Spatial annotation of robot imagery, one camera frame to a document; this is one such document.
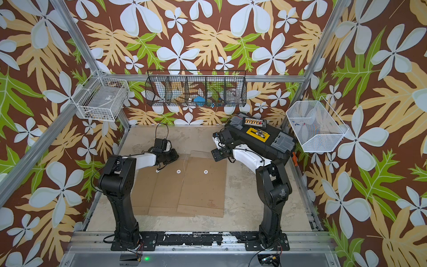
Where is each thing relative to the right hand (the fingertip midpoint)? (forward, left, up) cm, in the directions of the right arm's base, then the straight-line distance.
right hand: (218, 151), depth 96 cm
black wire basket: (+31, +15, +22) cm, 41 cm away
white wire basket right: (+3, -51, +18) cm, 54 cm away
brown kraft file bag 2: (-19, +27, -8) cm, 34 cm away
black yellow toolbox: (-2, -32, +9) cm, 33 cm away
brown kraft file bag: (-19, +9, -10) cm, 23 cm away
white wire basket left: (+16, +61, +26) cm, 69 cm away
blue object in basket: (+23, +11, +20) cm, 32 cm away
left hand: (+4, +24, -7) cm, 26 cm away
